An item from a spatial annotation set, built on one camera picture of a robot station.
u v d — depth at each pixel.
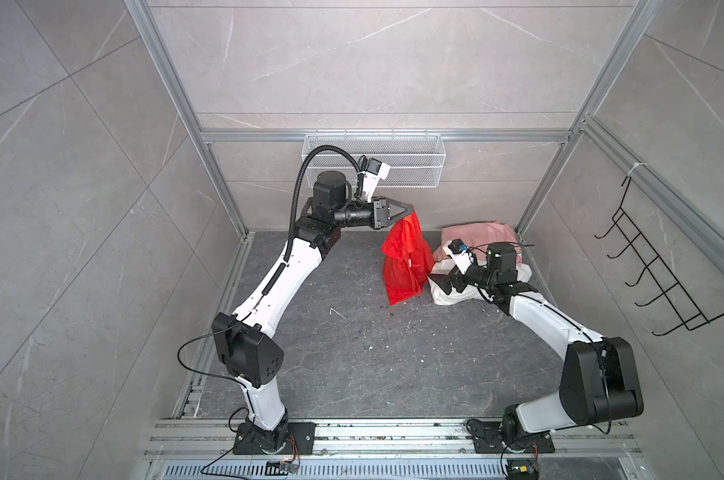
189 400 0.82
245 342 0.44
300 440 0.73
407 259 0.78
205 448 0.73
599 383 0.43
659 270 0.68
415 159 1.01
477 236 1.05
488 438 0.73
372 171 0.60
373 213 0.59
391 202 0.63
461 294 0.79
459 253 0.73
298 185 0.54
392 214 0.64
